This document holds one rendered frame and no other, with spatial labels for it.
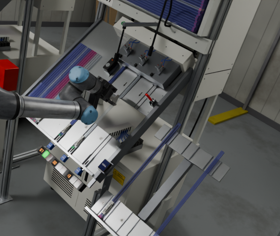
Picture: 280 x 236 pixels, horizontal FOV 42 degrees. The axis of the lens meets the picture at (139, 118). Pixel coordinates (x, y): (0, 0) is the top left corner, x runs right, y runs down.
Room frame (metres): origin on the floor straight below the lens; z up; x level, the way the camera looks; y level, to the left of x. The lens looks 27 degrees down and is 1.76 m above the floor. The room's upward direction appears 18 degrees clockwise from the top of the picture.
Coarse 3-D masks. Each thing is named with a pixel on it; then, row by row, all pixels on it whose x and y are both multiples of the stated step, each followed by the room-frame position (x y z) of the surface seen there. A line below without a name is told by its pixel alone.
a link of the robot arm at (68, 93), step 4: (68, 84) 1.38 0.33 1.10; (72, 84) 1.37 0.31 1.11; (64, 88) 1.37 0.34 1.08; (68, 88) 1.36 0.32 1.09; (72, 88) 1.36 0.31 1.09; (76, 88) 1.37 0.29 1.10; (60, 92) 1.38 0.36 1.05; (64, 92) 1.36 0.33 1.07; (68, 92) 1.35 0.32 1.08; (72, 92) 1.36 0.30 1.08; (76, 92) 1.37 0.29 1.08; (80, 92) 1.38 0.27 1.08; (60, 96) 1.35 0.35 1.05; (64, 96) 1.34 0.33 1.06; (68, 96) 1.33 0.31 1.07; (72, 96) 1.33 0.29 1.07; (76, 96) 1.33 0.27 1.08; (80, 96) 1.34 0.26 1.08; (68, 100) 1.32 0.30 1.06; (72, 100) 1.31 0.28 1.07
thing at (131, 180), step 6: (174, 132) 1.35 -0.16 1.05; (168, 138) 1.33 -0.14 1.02; (162, 144) 1.31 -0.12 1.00; (156, 150) 1.29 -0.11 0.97; (150, 156) 1.27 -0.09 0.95; (144, 162) 1.25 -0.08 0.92; (138, 174) 1.21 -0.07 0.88; (132, 180) 1.19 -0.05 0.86; (126, 186) 1.17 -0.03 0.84; (120, 192) 1.15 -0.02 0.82; (114, 198) 1.14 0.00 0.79; (102, 216) 1.08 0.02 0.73
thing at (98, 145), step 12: (48, 120) 1.60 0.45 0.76; (60, 120) 1.59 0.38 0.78; (48, 132) 1.54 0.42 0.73; (60, 132) 1.53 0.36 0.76; (72, 132) 1.53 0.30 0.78; (84, 132) 1.52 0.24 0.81; (96, 132) 1.51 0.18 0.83; (60, 144) 1.48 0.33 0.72; (72, 144) 1.47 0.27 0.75; (84, 144) 1.47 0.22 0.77; (96, 144) 1.46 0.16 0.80; (108, 144) 1.45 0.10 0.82; (120, 144) 1.45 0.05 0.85; (84, 156) 1.41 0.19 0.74; (96, 156) 1.41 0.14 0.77; (108, 156) 1.40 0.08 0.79; (96, 168) 1.36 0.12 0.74
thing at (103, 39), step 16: (96, 32) 2.04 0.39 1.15; (112, 32) 2.02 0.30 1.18; (96, 48) 1.95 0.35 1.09; (112, 48) 1.93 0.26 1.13; (96, 64) 1.85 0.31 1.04; (128, 80) 1.74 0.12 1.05; (144, 80) 1.72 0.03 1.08; (176, 80) 1.70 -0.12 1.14; (128, 96) 1.66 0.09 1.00; (144, 96) 1.64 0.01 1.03; (160, 96) 1.63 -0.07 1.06; (144, 112) 1.57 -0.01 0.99
